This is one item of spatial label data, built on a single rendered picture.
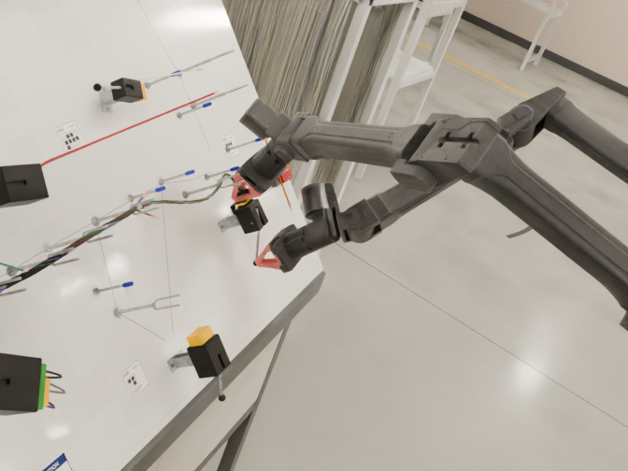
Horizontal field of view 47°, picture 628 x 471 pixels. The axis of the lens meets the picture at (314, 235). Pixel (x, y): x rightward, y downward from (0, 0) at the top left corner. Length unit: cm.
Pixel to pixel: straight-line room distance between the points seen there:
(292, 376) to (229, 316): 136
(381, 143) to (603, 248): 34
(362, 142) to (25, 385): 57
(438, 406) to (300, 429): 64
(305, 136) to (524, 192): 44
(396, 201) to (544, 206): 53
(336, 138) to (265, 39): 109
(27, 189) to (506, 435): 238
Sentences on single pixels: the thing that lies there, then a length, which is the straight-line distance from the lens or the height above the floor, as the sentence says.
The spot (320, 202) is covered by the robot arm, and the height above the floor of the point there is 119.
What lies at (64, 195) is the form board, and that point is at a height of 119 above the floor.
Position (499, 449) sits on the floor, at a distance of 302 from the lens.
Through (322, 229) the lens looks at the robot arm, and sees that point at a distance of 142.
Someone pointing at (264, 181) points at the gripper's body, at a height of 121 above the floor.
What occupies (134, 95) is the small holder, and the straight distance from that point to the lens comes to 133.
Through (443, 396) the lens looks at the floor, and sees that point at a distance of 309.
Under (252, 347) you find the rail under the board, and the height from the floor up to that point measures 86.
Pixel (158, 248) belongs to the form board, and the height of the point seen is 108.
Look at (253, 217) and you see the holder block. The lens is 148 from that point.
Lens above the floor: 186
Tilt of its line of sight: 30 degrees down
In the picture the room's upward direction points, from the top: 21 degrees clockwise
